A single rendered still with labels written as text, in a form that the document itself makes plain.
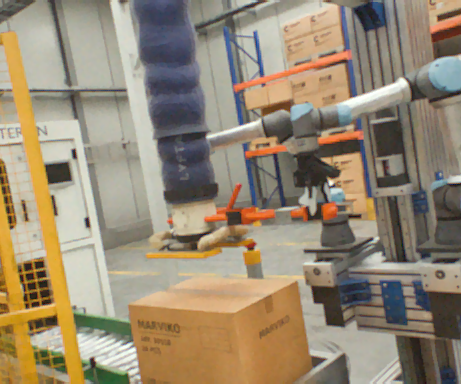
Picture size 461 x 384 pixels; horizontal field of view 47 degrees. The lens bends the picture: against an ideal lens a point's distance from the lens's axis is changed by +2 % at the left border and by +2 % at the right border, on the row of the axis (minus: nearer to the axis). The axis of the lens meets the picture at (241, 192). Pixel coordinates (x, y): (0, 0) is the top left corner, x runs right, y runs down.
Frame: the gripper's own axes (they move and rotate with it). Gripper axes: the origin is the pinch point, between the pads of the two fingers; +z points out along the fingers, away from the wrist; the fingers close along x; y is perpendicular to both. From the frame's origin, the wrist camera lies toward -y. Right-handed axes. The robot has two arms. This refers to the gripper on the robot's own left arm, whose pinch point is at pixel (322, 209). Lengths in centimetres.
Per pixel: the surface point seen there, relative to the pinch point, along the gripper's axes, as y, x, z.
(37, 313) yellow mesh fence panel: 110, 48, 27
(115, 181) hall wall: 916, -557, -19
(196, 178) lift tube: 51, 6, -16
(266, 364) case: 30, 7, 54
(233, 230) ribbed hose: 41.8, 0.0, 5.7
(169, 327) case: 65, 20, 39
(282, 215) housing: 14.0, 3.8, 0.5
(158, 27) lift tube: 54, 9, -75
